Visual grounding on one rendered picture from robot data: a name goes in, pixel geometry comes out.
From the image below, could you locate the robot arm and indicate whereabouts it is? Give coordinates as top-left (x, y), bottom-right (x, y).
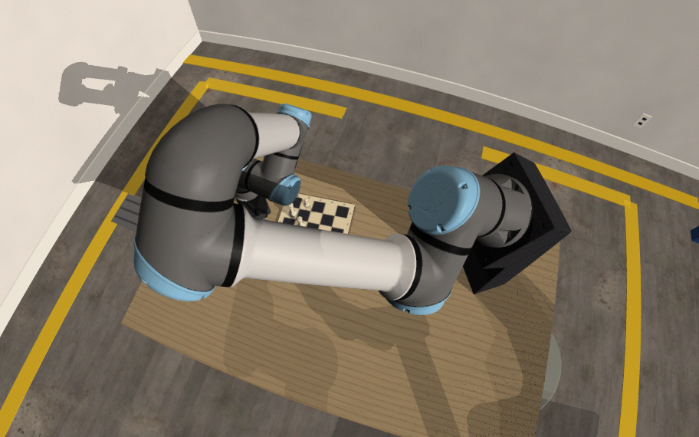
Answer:
top-left (133, 103), bottom-right (533, 315)

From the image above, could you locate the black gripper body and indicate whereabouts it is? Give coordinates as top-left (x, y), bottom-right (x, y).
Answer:
top-left (235, 192), bottom-right (271, 219)

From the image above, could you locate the black and cream chessboard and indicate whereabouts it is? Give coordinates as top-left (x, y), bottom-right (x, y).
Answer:
top-left (278, 194), bottom-right (355, 234)

